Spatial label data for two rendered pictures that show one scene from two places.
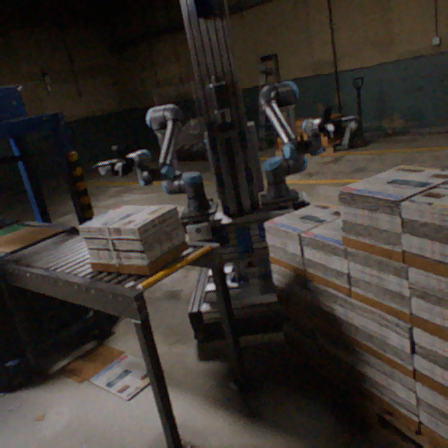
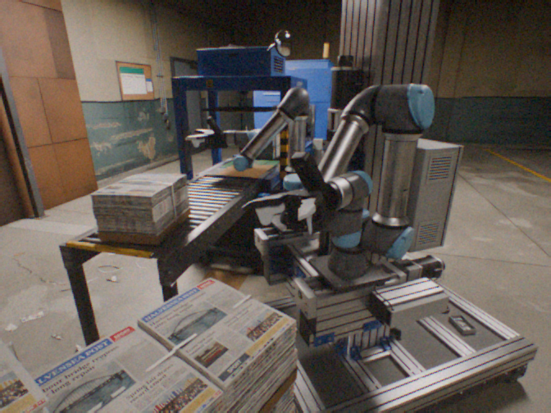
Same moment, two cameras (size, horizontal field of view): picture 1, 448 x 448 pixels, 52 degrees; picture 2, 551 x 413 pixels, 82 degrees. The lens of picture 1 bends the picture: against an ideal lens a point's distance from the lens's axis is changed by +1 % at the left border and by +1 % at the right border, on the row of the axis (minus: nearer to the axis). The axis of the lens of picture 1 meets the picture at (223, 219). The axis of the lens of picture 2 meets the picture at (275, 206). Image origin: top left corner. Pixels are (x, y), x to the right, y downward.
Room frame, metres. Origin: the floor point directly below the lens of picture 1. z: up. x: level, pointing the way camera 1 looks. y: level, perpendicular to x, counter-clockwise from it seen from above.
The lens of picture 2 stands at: (1.93, -1.17, 1.45)
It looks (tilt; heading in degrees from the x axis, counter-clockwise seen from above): 20 degrees down; 63
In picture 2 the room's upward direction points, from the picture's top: straight up
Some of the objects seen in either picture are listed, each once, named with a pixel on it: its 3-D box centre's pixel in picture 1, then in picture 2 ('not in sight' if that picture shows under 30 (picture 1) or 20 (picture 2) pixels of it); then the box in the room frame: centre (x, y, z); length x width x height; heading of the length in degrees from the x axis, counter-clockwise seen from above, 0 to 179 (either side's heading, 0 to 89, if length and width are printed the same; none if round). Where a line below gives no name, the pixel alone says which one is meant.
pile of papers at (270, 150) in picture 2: not in sight; (265, 142); (3.38, 1.89, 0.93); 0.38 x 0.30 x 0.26; 47
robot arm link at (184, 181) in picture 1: (192, 183); (294, 188); (2.71, 0.14, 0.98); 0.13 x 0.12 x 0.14; 58
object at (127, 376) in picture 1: (126, 375); not in sight; (2.33, 0.74, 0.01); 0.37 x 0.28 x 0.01; 47
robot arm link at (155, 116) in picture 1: (168, 152); (296, 143); (2.78, 0.25, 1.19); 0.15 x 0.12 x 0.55; 58
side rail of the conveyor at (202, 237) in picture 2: (132, 245); (228, 215); (2.49, 0.55, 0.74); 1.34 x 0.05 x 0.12; 47
